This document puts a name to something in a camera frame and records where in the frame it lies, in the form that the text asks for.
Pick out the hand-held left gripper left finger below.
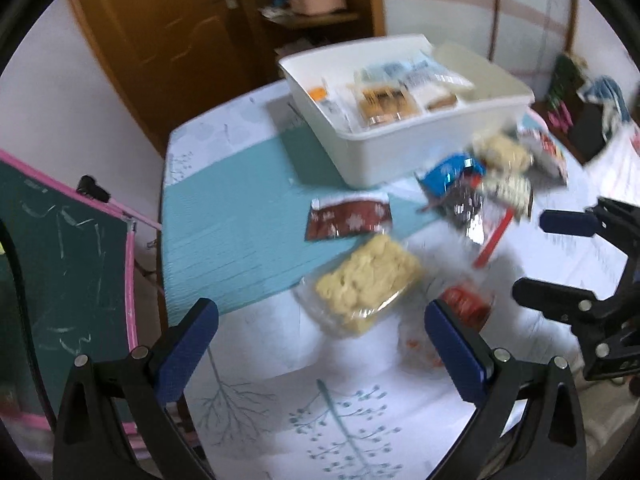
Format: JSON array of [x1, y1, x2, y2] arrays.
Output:
[[52, 297, 221, 480]]

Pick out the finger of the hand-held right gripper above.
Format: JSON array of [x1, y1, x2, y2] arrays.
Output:
[[539, 197, 640, 262], [511, 276, 627, 331]]

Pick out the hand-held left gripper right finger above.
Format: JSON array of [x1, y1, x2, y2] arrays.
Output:
[[424, 298, 588, 480]]

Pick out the small red snack packet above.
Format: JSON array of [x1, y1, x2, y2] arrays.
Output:
[[440, 282, 496, 326]]

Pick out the green white snack packet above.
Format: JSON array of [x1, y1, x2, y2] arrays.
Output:
[[477, 172, 533, 218]]

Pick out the red white snack packet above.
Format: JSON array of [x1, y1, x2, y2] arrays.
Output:
[[517, 127, 568, 183]]

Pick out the yellow puff snack packet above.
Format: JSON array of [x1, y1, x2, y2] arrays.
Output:
[[472, 132, 535, 173], [295, 234, 423, 337]]

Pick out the silver red snack packet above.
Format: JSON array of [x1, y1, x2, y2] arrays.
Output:
[[440, 182, 516, 268]]

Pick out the blue snack packet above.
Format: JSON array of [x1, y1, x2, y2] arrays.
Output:
[[416, 152, 488, 198]]

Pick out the brown floral snack packet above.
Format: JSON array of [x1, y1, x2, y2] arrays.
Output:
[[306, 195, 393, 243]]

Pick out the beige cracker packet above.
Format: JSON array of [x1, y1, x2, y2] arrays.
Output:
[[420, 82, 461, 111]]

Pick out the clear white snack packet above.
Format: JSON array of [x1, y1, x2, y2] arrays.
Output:
[[360, 57, 471, 92]]

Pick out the white plastic bin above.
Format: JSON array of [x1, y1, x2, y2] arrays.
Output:
[[277, 34, 536, 190]]

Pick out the clear tray pastry packet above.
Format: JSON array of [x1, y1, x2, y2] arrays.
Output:
[[350, 82, 421, 126]]

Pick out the orange and white wrapper packet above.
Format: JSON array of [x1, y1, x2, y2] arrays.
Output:
[[307, 85, 351, 126]]

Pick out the checkered blanket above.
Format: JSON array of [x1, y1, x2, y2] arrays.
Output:
[[565, 130, 640, 211]]

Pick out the pink toy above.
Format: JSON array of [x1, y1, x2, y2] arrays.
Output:
[[547, 100, 573, 128]]

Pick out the tree print tablecloth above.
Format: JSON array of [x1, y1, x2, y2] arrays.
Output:
[[160, 80, 640, 480]]

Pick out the blue white cloth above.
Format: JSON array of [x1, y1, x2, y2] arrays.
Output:
[[580, 75, 631, 136]]

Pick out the green floral bag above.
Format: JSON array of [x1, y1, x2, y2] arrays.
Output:
[[545, 52, 588, 126]]

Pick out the pale floral wardrobe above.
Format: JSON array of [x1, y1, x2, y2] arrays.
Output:
[[380, 0, 616, 111]]

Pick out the wooden door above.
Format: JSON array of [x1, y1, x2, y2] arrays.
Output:
[[67, 0, 266, 156]]

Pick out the wooden corner shelf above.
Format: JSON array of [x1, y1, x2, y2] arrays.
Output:
[[240, 0, 386, 66]]

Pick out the green chalkboard pink frame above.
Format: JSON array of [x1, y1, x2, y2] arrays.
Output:
[[0, 150, 163, 431]]

